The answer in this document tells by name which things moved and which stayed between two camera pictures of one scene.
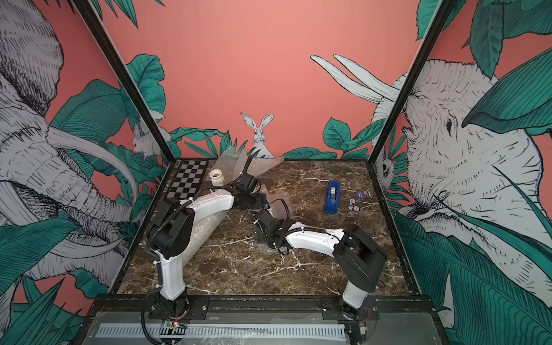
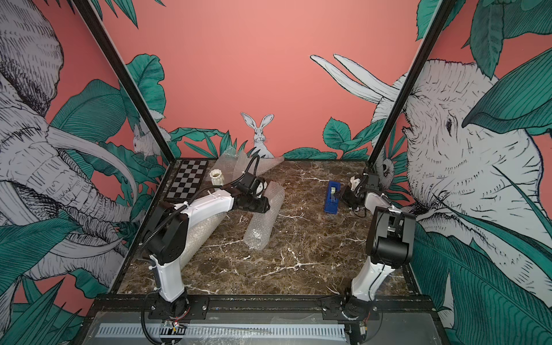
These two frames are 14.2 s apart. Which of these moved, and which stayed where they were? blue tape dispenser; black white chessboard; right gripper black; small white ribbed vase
Moved: right gripper black
Stayed: small white ribbed vase; blue tape dispenser; black white chessboard
